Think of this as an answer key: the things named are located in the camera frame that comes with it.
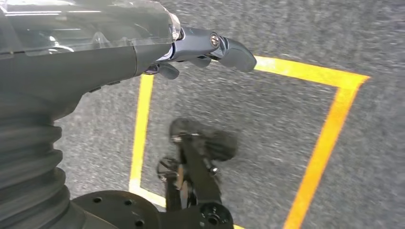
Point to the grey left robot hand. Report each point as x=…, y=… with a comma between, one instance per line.
x=63, y=63

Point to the black robot leg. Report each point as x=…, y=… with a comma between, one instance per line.
x=196, y=177

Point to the yellow floor tape square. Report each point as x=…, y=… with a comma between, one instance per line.
x=322, y=151

